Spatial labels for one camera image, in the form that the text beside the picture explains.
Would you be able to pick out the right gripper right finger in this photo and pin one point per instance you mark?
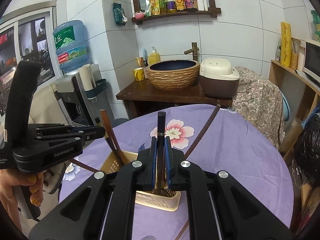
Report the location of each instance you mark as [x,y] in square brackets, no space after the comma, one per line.
[219,207]

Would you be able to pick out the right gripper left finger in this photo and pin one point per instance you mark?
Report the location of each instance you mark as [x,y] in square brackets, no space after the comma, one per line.
[102,207]

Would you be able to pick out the brown chopstick pile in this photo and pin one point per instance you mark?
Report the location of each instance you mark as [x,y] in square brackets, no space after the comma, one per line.
[82,165]
[113,149]

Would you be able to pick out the black gold chopstick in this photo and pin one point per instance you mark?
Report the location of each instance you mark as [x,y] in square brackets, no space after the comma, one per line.
[98,122]

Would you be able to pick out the brown wooden chopstick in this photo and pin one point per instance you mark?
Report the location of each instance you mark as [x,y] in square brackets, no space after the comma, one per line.
[111,138]

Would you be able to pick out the reddish brown chopstick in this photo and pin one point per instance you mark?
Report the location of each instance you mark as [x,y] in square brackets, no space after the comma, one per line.
[203,131]

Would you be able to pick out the dark black chopstick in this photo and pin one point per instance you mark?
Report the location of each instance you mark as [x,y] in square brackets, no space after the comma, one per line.
[160,148]

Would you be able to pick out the left hand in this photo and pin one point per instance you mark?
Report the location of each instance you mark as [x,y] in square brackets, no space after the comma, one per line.
[13,177]

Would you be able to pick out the grey water dispenser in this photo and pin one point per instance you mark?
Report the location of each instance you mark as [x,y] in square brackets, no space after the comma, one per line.
[81,106]

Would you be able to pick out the cream perforated utensil holder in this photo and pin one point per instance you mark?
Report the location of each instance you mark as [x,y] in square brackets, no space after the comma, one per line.
[170,203]

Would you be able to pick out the purple floral tablecloth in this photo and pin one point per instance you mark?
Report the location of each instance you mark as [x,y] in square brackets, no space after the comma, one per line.
[231,143]

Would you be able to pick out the black plastic bag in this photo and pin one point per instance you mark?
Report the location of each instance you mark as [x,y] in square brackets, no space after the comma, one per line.
[306,150]

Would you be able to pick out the paper cup stack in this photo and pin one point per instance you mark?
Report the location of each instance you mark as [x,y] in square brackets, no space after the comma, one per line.
[86,76]

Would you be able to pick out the floral cloth covered chair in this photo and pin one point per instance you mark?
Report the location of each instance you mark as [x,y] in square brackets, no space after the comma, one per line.
[260,102]

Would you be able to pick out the blue water jug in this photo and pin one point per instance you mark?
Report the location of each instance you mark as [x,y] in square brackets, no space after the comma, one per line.
[70,45]

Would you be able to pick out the dark wooden sink table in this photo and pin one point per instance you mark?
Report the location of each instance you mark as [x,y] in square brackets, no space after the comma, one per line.
[141,98]

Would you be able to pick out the yellow mug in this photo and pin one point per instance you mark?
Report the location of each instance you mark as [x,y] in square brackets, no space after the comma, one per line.
[139,74]

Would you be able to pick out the wooden shelf unit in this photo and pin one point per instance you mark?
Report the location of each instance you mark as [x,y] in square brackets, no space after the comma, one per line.
[302,96]

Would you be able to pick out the white brown rice cooker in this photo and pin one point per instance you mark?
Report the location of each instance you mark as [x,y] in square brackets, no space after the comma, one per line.
[218,78]

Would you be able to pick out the woven basin sink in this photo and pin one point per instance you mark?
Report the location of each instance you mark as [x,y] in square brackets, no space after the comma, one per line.
[173,74]

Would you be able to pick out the yellow soap dispenser bottle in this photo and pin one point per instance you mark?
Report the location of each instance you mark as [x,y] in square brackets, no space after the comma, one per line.
[154,57]

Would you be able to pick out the green hanging packet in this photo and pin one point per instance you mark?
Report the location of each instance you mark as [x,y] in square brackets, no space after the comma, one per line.
[119,15]

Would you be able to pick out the brass faucet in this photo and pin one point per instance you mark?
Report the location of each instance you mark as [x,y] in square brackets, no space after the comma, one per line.
[194,51]

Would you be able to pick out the white microwave oven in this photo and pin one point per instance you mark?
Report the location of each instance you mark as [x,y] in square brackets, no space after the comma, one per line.
[312,59]

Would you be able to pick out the yellow wrapped roll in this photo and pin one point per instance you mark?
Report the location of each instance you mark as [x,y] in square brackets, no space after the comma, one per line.
[285,58]

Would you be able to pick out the window with frame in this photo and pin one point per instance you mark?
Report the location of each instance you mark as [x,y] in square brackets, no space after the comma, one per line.
[28,37]

